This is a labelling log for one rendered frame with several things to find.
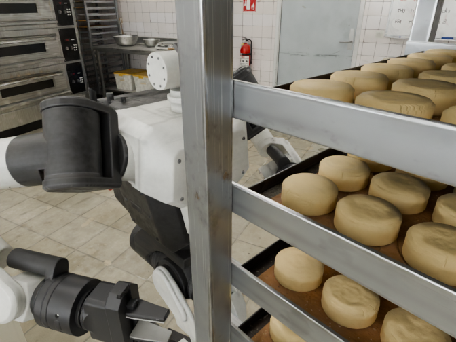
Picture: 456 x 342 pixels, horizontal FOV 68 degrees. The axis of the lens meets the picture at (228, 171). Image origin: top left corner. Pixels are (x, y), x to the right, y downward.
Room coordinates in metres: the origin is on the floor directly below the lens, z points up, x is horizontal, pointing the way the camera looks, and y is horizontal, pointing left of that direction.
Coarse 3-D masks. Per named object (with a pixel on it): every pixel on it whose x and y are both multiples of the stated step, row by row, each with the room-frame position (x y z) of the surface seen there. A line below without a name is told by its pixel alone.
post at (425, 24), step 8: (424, 0) 0.57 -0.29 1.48; (432, 0) 0.56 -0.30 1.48; (440, 0) 0.56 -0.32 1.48; (416, 8) 0.58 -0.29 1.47; (424, 8) 0.57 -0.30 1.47; (432, 8) 0.56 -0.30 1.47; (440, 8) 0.57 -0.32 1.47; (416, 16) 0.57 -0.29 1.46; (424, 16) 0.57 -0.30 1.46; (432, 16) 0.56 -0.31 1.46; (416, 24) 0.57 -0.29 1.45; (424, 24) 0.56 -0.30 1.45; (432, 24) 0.56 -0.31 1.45; (416, 32) 0.57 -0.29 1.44; (424, 32) 0.56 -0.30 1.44; (432, 32) 0.56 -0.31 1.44; (408, 40) 0.58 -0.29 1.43; (416, 40) 0.57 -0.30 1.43; (424, 40) 0.56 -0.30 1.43; (432, 40) 0.57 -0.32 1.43
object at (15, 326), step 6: (0, 324) 0.83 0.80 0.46; (6, 324) 0.85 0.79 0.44; (12, 324) 0.86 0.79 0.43; (18, 324) 0.88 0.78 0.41; (0, 330) 0.83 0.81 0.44; (6, 330) 0.84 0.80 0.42; (12, 330) 0.86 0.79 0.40; (18, 330) 0.87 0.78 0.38; (0, 336) 0.82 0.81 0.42; (6, 336) 0.84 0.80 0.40; (12, 336) 0.85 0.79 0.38; (18, 336) 0.86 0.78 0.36
